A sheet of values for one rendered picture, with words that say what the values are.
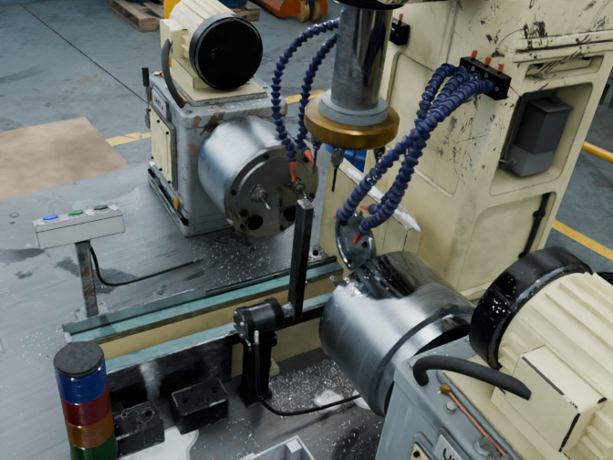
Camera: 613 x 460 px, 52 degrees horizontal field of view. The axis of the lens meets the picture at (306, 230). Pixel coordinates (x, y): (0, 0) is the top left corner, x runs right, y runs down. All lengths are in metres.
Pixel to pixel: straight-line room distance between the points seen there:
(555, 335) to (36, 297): 1.17
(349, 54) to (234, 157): 0.43
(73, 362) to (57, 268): 0.85
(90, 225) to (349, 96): 0.59
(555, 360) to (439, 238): 0.62
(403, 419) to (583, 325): 0.32
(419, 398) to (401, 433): 0.10
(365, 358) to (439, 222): 0.41
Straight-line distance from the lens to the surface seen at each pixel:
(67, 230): 1.34
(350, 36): 1.11
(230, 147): 1.46
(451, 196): 1.29
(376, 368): 1.01
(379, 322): 1.02
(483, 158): 1.21
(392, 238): 1.27
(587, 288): 0.82
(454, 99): 1.00
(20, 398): 1.38
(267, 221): 1.50
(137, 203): 1.88
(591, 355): 0.76
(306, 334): 1.37
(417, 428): 0.94
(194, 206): 1.68
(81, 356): 0.84
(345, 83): 1.13
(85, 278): 1.43
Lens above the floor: 1.81
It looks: 35 degrees down
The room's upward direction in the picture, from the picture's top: 6 degrees clockwise
